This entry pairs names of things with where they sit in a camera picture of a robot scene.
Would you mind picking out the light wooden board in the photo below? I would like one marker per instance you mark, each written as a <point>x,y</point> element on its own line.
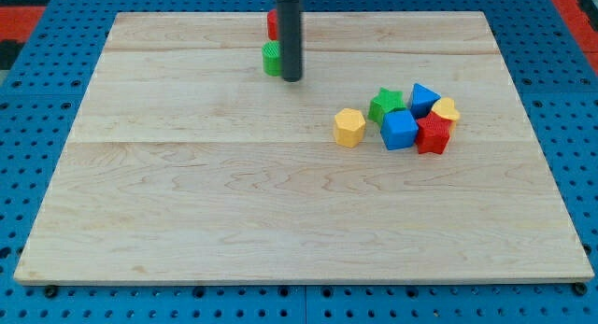
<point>188,165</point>

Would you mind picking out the yellow hexagon block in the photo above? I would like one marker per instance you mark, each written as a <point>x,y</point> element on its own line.
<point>349,127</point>

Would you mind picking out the blue triangle block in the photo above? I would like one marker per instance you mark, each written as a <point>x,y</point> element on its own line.
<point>422,100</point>

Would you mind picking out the green star block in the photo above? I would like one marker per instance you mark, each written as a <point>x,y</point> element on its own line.
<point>385,102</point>

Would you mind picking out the blue cube block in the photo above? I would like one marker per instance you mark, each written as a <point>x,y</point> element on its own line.
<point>399,130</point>

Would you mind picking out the yellow heart block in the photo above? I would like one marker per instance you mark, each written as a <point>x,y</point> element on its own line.
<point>445,108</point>

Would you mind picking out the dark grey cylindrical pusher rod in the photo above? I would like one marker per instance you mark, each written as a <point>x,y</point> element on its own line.
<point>290,38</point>

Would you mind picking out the red star block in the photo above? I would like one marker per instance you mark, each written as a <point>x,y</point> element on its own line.
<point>433,134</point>

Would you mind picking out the green cylinder block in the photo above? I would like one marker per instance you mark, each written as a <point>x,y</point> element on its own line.
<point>271,58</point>

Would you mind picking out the red block behind rod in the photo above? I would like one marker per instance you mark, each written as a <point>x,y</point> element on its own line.
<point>272,24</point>

